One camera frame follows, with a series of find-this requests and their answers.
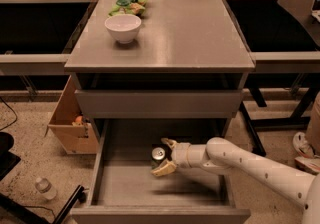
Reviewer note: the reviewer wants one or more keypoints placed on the white ceramic bowl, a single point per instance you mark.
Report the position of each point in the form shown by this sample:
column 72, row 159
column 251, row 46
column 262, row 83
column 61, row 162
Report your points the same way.
column 123, row 27

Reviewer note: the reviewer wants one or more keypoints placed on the clear plastic water bottle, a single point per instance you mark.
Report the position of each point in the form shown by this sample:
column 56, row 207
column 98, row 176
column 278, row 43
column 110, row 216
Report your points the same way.
column 45, row 188

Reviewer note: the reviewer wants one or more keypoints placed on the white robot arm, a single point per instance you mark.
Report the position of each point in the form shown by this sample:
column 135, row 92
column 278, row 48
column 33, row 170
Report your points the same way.
column 219, row 155

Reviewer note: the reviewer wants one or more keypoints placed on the open middle drawer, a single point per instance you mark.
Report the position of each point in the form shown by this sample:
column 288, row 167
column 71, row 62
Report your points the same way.
column 124, row 191

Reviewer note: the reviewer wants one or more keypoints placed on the grey drawer cabinet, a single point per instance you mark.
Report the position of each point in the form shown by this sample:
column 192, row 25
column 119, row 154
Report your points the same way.
column 183, row 45

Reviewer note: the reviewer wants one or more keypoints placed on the green soda can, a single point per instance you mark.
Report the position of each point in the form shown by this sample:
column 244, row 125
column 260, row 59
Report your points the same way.
column 158, row 155

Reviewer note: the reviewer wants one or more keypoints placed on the black office chair base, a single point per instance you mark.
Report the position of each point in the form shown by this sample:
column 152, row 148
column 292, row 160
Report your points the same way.
column 17, row 189

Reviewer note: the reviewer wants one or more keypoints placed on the cardboard box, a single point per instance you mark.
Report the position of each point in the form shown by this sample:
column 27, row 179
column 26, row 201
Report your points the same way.
column 75, row 139

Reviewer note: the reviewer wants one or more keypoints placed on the closed grey top drawer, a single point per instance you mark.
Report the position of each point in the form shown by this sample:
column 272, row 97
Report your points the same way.
column 159, row 104

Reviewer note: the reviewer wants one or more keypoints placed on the green chip bag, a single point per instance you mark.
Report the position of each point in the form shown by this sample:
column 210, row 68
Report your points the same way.
column 134, row 7

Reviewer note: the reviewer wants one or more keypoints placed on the black table leg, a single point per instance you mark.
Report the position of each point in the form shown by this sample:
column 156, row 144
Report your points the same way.
column 258, row 98

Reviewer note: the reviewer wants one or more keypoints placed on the orange fruit in box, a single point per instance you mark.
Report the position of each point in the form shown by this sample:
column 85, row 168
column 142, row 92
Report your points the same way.
column 79, row 120

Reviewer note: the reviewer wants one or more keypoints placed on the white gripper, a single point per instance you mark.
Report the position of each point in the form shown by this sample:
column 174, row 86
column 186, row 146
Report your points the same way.
column 180, row 155

